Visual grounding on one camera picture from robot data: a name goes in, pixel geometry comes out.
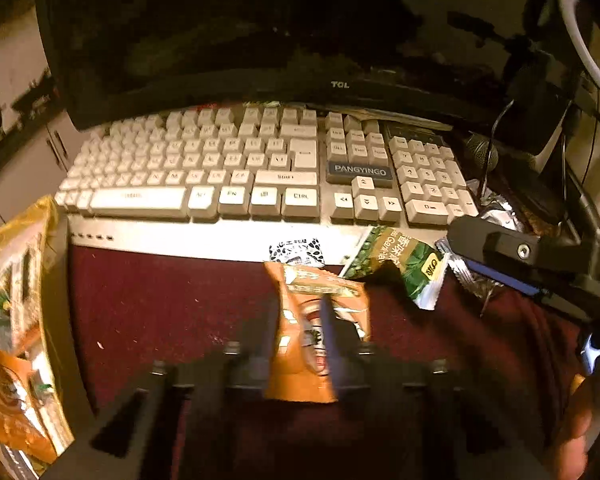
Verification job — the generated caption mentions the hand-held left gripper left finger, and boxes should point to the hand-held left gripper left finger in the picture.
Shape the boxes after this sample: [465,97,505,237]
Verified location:
[40,302,281,480]

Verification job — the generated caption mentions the black monitor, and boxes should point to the black monitor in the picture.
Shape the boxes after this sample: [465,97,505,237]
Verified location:
[35,0,571,132]

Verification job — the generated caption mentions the orange snack packet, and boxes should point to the orange snack packet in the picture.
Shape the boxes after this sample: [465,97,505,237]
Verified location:
[262,260,373,404]
[0,332,61,467]

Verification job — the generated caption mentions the black microphone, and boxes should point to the black microphone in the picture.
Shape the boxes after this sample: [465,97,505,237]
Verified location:
[462,134,537,172]

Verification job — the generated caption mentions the small white printed carton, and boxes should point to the small white printed carton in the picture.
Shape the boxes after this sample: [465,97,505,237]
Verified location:
[269,237,327,266]

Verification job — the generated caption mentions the silver foil snack bag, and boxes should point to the silver foil snack bag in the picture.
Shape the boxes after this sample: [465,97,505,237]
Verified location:
[436,237,506,303]

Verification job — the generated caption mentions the person's right hand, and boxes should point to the person's right hand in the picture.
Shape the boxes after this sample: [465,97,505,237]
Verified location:
[547,372,600,480]

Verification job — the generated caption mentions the white keyboard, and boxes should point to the white keyboard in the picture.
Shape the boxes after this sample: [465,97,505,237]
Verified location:
[54,102,481,262]

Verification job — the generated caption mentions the white ring light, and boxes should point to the white ring light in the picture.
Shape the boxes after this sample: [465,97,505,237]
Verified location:
[555,0,600,102]

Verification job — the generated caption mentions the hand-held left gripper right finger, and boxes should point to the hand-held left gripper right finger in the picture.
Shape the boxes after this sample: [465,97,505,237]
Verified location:
[320,296,556,480]

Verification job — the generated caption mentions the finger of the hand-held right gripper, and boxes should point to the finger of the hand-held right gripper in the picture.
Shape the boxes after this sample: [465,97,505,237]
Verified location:
[446,216,597,297]
[536,287,600,333]

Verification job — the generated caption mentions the black light stand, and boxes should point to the black light stand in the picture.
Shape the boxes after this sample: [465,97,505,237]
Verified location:
[445,10,600,233]

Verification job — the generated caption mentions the green leaf print packet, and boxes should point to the green leaf print packet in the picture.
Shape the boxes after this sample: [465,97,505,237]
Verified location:
[340,225,449,311]

